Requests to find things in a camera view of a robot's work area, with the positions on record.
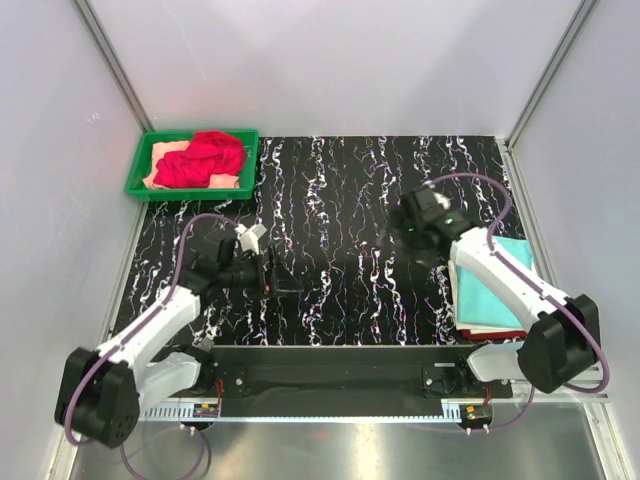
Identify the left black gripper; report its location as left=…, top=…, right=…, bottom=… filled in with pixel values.
left=220, top=247, right=303, bottom=300

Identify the teal t-shirt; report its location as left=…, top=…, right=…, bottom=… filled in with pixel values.
left=452, top=236, right=534, bottom=325

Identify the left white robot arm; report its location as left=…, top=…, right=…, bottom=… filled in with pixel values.
left=54, top=240, right=303, bottom=448

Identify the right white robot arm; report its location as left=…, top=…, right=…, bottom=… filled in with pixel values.
left=390, top=214, right=611, bottom=397

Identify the black marble pattern mat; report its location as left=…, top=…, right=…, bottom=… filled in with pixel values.
left=109, top=135, right=509, bottom=346

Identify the peach t-shirt in bin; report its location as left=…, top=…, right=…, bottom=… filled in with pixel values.
left=142, top=141, right=240, bottom=191

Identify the folded white t-shirt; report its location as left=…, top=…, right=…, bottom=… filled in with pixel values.
left=447, top=259, right=526, bottom=334

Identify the folded red t-shirt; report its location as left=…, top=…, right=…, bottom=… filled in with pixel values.
left=459, top=329, right=527, bottom=342

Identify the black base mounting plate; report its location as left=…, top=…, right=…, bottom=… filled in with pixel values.
left=169, top=346, right=512, bottom=399

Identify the red t-shirt in bin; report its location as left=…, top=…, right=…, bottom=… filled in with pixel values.
left=152, top=130, right=247, bottom=190

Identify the green plastic bin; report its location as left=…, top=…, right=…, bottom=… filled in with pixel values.
left=125, top=129, right=260, bottom=202

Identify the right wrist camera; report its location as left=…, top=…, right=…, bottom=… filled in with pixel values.
left=400, top=186, right=476, bottom=238

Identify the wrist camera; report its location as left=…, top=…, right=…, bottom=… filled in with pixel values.
left=215, top=224, right=266, bottom=264
left=400, top=186, right=476, bottom=238

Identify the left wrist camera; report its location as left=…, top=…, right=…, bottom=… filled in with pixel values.
left=215, top=224, right=266, bottom=264

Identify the aluminium frame rail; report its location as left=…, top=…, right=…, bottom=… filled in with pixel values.
left=67, top=362, right=611, bottom=401

